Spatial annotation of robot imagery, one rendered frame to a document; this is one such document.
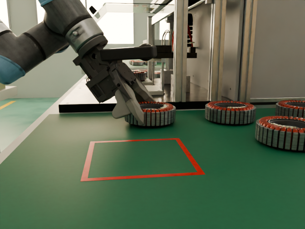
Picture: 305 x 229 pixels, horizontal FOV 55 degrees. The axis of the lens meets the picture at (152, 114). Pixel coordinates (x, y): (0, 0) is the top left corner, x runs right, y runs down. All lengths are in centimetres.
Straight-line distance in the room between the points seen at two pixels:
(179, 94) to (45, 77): 515
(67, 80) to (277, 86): 513
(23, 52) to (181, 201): 50
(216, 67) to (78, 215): 59
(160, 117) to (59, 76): 525
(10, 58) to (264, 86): 64
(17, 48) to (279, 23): 65
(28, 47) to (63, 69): 507
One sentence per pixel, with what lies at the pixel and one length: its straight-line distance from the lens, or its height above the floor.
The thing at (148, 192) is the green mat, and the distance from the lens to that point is 34.
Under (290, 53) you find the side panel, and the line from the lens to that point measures 89.
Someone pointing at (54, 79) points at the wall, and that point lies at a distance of 582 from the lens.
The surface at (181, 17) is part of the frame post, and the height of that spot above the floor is 99.
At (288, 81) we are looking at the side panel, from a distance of 90.
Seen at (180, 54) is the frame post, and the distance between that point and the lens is 79.
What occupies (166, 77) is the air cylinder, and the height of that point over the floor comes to 79.
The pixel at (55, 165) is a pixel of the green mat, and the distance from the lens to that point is 44.
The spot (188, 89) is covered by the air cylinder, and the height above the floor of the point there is 78.
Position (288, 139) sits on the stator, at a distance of 51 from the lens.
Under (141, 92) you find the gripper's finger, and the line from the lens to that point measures 68.
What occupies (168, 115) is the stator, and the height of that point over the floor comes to 78.
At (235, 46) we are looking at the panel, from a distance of 83.
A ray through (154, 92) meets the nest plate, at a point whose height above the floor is 78.
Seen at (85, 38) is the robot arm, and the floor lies 93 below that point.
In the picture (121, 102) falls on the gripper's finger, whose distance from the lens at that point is 60.
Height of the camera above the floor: 91
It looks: 13 degrees down
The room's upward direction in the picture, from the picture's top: straight up
